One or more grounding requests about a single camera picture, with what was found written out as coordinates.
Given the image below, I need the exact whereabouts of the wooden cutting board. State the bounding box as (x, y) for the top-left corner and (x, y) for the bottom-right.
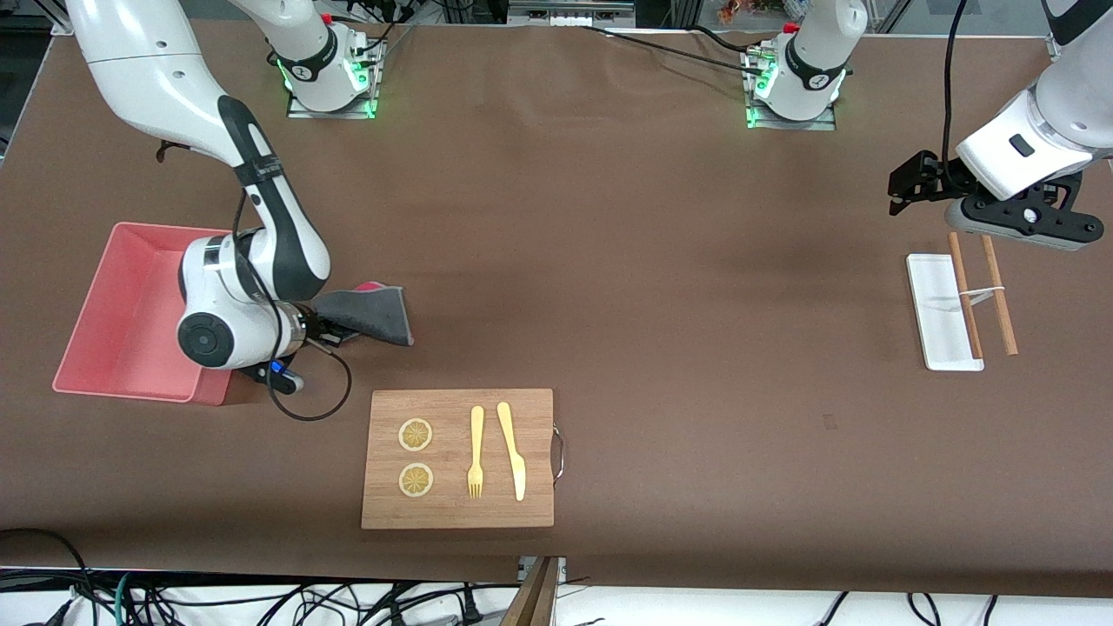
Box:
(361, 389), (555, 529)

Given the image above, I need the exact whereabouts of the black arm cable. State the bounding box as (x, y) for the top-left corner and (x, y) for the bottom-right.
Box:
(942, 0), (970, 189)
(157, 139), (353, 423)

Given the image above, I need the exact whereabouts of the yellow plastic fork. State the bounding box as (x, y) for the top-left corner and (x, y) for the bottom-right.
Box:
(467, 406), (485, 499)

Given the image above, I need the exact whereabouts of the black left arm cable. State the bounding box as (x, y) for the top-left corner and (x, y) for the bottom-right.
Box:
(942, 0), (970, 189)

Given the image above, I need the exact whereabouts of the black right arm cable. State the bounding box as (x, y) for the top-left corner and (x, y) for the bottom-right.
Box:
(157, 139), (353, 423)

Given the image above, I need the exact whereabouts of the short black table cable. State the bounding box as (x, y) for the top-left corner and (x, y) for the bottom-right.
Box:
(691, 24), (768, 51)

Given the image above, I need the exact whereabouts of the thick black floor cable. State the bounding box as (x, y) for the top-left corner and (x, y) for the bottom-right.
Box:
(0, 527), (97, 611)

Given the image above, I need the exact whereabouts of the yellow plastic knife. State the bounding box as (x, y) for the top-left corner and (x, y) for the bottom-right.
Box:
(497, 402), (527, 502)

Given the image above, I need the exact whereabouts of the brown wooden plank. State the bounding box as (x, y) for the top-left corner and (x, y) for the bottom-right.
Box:
(500, 556), (559, 626)

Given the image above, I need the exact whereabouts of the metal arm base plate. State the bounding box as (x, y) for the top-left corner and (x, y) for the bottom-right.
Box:
(287, 85), (380, 120)
(746, 103), (837, 131)

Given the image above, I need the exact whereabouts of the pink and grey cloth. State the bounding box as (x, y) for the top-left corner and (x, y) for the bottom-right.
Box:
(313, 281), (415, 347)

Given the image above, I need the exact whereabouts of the small metal bracket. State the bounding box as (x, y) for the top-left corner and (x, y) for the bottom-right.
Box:
(516, 556), (568, 585)

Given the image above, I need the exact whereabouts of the pink plastic bin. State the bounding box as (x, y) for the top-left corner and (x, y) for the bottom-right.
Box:
(52, 222), (237, 406)

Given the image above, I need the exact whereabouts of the grey metal device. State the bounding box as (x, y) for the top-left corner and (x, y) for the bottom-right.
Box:
(509, 0), (636, 27)

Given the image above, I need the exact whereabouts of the white rectangular tray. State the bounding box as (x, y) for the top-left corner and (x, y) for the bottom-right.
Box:
(907, 253), (985, 372)

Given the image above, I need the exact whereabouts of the long black table cable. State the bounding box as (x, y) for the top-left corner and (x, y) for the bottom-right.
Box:
(578, 24), (768, 77)

